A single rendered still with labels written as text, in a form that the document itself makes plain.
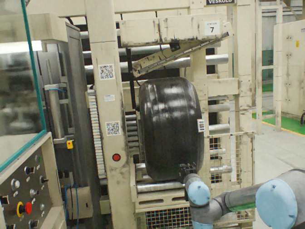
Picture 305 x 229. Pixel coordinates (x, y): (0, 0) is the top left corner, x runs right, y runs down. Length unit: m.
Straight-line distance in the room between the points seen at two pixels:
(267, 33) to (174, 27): 11.08
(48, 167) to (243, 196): 0.87
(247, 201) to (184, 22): 1.06
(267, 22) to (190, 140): 11.65
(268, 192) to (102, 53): 0.98
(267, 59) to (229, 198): 11.70
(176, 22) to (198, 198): 1.04
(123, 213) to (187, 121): 0.66
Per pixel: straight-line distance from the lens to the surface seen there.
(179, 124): 1.28
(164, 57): 1.82
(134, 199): 1.47
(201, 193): 1.04
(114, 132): 1.46
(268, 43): 12.69
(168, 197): 1.50
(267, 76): 12.74
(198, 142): 1.32
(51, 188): 1.45
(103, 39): 1.42
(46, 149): 1.38
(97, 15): 1.43
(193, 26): 1.72
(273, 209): 0.79
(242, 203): 1.09
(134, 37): 1.67
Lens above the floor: 1.57
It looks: 12 degrees down
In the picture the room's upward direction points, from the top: 5 degrees counter-clockwise
